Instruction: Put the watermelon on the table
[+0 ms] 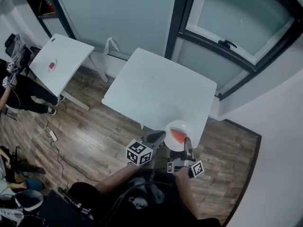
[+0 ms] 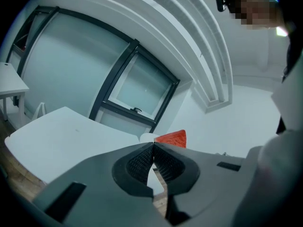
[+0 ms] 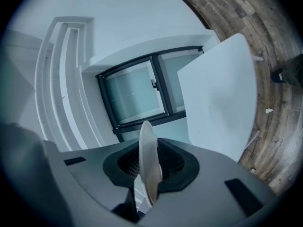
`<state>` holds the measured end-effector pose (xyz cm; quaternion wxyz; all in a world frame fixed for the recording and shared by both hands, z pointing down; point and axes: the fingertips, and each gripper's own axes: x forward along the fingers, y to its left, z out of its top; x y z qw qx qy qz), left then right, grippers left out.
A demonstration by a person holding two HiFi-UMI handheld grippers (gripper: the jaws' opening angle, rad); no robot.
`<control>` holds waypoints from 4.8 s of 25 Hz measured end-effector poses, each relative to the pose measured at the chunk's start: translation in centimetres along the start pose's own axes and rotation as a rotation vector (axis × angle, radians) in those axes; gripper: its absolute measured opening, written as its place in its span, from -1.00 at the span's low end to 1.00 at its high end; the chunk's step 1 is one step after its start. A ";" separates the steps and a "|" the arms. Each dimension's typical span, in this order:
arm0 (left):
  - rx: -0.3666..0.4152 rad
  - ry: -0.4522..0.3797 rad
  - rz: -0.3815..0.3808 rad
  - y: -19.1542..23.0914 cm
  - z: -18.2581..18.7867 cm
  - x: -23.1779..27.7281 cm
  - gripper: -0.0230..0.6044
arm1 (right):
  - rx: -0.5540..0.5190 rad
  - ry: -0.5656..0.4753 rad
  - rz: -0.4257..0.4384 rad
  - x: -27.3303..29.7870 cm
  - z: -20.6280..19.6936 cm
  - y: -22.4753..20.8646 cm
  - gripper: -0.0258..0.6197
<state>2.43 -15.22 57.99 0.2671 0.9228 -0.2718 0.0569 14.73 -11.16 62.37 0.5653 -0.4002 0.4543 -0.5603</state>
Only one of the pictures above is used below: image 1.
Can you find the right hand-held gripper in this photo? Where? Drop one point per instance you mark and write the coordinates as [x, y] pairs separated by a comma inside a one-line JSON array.
[[187, 165]]

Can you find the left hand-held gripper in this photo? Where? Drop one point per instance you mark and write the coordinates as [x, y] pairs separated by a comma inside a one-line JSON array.
[[138, 153]]

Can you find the red watermelon slice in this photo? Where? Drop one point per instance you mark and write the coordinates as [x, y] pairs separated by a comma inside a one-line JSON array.
[[51, 65], [179, 135]]

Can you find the white round plate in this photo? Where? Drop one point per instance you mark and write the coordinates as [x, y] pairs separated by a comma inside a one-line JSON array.
[[176, 128]]

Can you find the person's right forearm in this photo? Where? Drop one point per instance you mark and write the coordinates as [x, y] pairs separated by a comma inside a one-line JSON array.
[[187, 193]]

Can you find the person's left forearm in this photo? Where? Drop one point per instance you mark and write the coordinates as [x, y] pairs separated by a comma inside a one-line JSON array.
[[116, 180]]

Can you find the white square table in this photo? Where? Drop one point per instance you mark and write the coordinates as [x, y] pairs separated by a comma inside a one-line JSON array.
[[156, 89]]

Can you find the white power strip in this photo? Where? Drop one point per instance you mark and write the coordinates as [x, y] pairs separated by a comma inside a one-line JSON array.
[[52, 133]]

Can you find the black equipment case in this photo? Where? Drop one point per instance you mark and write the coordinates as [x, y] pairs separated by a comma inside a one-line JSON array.
[[61, 212]]

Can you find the white rectangular table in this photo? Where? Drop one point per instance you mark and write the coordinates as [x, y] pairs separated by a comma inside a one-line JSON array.
[[64, 55]]

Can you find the small white plate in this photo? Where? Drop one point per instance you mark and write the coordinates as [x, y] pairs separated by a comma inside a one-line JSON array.
[[54, 66]]

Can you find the black framed window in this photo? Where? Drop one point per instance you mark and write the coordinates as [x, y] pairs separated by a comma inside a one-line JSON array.
[[239, 25]]

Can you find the white and black headset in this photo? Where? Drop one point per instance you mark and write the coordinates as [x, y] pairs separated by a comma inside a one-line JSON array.
[[26, 198]]

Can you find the dark metal shelf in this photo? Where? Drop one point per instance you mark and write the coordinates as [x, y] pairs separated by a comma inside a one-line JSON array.
[[46, 8]]

